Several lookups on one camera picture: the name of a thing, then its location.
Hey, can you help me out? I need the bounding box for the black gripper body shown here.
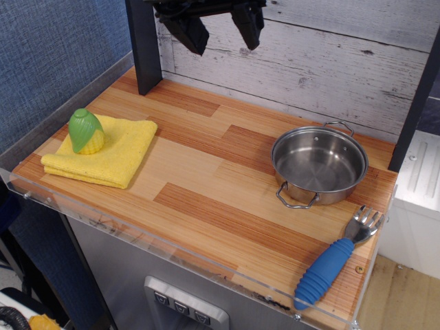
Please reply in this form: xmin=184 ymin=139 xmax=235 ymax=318
xmin=151 ymin=0 xmax=267 ymax=18

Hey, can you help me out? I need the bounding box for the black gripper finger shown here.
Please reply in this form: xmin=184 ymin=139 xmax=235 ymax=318
xmin=231 ymin=6 xmax=264 ymax=50
xmin=160 ymin=18 xmax=210 ymax=56

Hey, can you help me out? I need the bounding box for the silver steel pot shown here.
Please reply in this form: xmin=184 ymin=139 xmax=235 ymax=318
xmin=271 ymin=121 xmax=369 ymax=209

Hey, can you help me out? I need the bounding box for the folded yellow cloth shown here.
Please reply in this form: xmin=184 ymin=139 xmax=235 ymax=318
xmin=41 ymin=115 xmax=157 ymax=189

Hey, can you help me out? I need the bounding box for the toy corn cob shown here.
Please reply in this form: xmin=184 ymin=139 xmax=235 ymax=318
xmin=68 ymin=108 xmax=104 ymax=153

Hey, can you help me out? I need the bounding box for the clear acrylic front guard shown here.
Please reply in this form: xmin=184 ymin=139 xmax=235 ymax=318
xmin=0 ymin=167 xmax=396 ymax=330

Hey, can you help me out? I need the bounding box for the white box at right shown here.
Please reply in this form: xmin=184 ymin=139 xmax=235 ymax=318
xmin=378 ymin=131 xmax=439 ymax=278

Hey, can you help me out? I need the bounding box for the silver button control panel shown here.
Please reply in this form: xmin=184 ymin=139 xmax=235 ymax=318
xmin=144 ymin=276 xmax=230 ymax=329

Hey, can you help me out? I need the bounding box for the yellow object bottom left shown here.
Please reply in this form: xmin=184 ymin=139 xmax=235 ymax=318
xmin=29 ymin=314 xmax=61 ymax=330

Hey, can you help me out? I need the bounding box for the black left upright post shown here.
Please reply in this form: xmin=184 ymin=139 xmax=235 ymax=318
xmin=125 ymin=0 xmax=162 ymax=96

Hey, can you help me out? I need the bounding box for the black upright post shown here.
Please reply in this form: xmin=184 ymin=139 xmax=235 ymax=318
xmin=125 ymin=0 xmax=162 ymax=96
xmin=388 ymin=34 xmax=439 ymax=173

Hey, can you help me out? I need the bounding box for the black right upright post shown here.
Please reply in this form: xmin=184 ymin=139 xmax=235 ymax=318
xmin=388 ymin=34 xmax=439 ymax=173

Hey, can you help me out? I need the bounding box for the blue handled fork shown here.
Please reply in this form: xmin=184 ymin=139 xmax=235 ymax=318
xmin=294 ymin=206 xmax=385 ymax=311

